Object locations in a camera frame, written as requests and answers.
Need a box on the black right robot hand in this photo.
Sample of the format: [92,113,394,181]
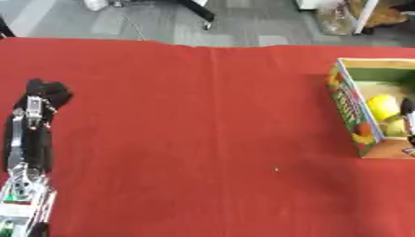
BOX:
[398,97,415,137]

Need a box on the white table leg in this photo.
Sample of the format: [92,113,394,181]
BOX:
[351,0,382,35]

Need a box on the brown bag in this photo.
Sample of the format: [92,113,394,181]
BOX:
[348,0,415,30]

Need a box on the white object on floor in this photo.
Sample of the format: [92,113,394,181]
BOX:
[81,0,127,12]

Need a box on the black office chair base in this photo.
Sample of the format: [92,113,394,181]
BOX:
[176,0,218,31]

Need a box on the yellow toy fruit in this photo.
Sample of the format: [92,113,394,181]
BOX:
[366,94,402,122]

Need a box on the clear plastic bag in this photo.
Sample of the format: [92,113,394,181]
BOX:
[316,2,358,36]

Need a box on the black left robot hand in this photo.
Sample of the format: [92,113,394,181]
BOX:
[3,78,75,174]

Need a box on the cardboard box with printed side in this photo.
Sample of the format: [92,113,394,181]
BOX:
[325,57,415,160]

